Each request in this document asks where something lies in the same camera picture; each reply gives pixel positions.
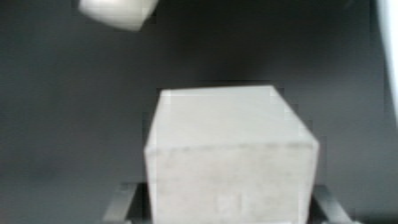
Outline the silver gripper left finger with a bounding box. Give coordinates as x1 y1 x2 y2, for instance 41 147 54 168
101 182 148 224

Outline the white U-shaped fence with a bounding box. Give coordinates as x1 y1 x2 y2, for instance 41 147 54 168
375 0 398 118

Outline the white leg tagged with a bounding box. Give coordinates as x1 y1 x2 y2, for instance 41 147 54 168
78 0 160 31
144 86 320 224

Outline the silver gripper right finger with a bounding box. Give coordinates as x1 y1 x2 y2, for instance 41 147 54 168
308 185 359 224

